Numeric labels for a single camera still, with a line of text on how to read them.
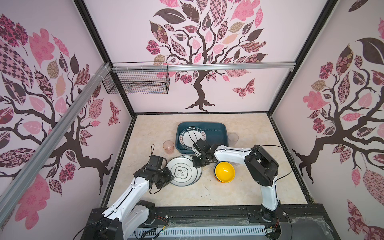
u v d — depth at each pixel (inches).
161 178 28.2
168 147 38.1
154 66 35.6
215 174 31.2
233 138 39.5
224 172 32.1
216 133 42.0
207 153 27.4
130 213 22.4
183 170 34.5
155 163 26.1
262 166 20.1
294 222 28.2
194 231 27.5
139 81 37.3
